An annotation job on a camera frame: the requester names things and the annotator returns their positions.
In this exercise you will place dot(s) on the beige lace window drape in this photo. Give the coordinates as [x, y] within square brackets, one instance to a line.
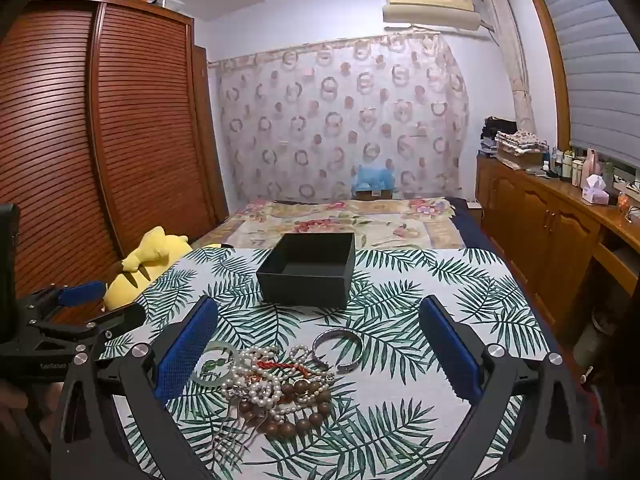
[510, 60]

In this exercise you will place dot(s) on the black cardboard box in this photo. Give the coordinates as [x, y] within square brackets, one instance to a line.
[300, 280]

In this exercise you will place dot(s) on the navy blue bed sheet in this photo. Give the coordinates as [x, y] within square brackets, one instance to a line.
[480, 230]

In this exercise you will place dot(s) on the row of toiletry bottles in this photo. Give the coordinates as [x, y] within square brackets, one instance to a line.
[567, 165]

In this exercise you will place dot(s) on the silver bangle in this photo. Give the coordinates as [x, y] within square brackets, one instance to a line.
[354, 360]

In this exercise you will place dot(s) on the white wall air conditioner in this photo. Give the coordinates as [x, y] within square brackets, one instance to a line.
[430, 5]

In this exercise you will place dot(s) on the grey window blind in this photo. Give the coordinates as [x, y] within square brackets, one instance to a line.
[595, 60]

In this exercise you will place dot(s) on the blue plush toy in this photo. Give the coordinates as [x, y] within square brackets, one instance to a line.
[372, 176]

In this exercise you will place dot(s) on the stack of dark folded clothes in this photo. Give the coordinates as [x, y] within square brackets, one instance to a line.
[497, 130]

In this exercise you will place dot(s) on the pale green jade bangle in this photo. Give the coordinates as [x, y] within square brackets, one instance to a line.
[218, 344]

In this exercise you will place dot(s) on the long wooden sideboard cabinet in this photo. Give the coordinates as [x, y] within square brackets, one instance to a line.
[540, 225]

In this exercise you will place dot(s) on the wooden window frame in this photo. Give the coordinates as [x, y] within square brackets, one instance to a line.
[547, 50]

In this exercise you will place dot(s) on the small brown cardboard box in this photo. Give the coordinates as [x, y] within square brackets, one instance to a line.
[374, 194]

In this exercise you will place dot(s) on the green leaf print tablecloth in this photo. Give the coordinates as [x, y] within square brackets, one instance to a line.
[400, 410]

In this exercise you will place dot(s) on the yellow plush toy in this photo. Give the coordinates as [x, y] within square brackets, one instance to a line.
[150, 255]

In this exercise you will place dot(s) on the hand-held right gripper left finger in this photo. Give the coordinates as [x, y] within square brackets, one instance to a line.
[185, 355]

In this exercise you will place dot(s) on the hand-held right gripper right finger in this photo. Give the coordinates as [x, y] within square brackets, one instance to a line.
[450, 350]

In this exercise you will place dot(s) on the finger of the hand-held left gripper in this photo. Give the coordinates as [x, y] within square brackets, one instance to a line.
[82, 294]
[122, 317]

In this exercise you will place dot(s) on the pink tissue box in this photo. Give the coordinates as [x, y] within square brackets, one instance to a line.
[595, 191]

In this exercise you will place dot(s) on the wooden louvred wardrobe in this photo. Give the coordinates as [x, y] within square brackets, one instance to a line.
[140, 110]

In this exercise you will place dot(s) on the circle print sheer curtain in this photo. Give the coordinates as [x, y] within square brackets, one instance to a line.
[340, 110]

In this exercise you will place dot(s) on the flat brown cardboard box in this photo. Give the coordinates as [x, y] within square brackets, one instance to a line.
[517, 160]

